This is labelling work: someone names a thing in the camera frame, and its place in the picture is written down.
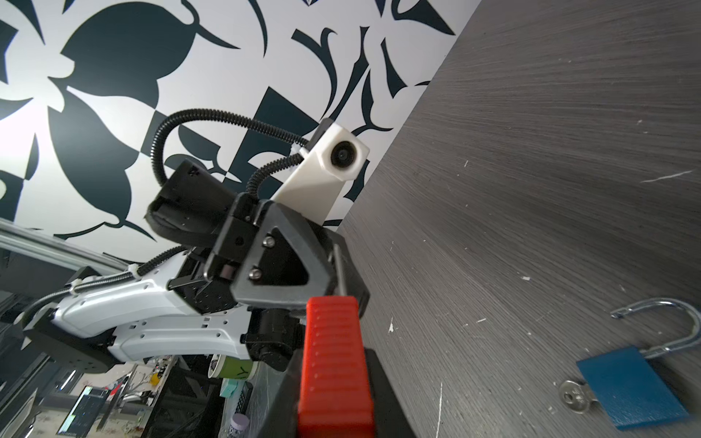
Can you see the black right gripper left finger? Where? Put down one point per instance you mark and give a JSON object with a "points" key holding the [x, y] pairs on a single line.
{"points": [[281, 421]]}

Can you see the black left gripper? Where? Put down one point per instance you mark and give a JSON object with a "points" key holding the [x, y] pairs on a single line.
{"points": [[270, 256]]}

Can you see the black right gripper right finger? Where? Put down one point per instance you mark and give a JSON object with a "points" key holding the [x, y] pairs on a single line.
{"points": [[390, 419]]}

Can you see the red safety padlock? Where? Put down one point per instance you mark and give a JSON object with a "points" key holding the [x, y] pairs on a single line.
{"points": [[335, 395]]}

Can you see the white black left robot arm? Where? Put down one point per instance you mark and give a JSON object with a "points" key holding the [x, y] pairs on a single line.
{"points": [[167, 306]]}

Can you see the right blue padlock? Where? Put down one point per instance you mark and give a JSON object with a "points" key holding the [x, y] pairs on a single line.
{"points": [[624, 382]]}

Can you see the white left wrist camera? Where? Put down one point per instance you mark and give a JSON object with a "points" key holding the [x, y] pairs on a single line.
{"points": [[334, 156]]}

